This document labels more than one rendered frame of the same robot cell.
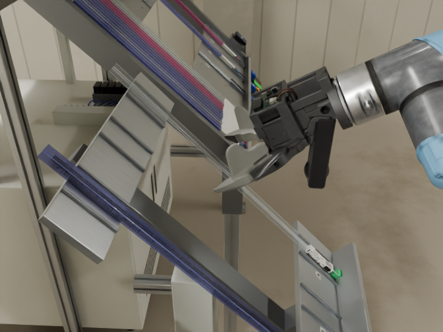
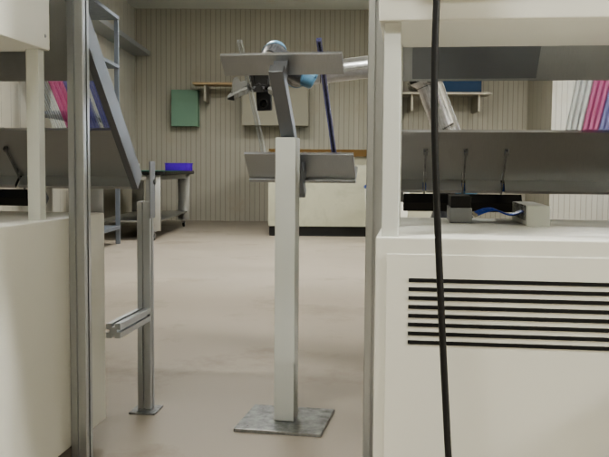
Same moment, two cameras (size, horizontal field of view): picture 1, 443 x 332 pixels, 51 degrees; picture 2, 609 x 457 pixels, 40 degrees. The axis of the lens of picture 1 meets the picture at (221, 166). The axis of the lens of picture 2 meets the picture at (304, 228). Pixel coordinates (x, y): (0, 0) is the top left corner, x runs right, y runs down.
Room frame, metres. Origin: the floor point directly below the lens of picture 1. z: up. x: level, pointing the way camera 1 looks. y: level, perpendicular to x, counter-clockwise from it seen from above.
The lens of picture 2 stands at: (0.24, 2.43, 0.74)
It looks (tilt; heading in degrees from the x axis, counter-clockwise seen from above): 4 degrees down; 274
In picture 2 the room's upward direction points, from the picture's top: straight up
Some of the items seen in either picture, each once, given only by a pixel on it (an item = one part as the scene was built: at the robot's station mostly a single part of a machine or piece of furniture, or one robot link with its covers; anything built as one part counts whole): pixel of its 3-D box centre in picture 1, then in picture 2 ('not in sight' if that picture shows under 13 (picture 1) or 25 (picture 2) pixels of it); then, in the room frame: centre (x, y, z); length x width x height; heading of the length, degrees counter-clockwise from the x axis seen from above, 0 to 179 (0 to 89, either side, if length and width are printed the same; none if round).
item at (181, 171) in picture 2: not in sight; (146, 196); (2.79, -7.01, 0.41); 2.31 x 0.91 x 0.83; 94
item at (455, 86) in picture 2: not in sight; (459, 85); (-0.98, -9.20, 1.90); 0.56 x 0.41 x 0.22; 4
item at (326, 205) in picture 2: not in sight; (354, 190); (0.41, -8.04, 0.48); 2.52 x 2.04 x 0.96; 94
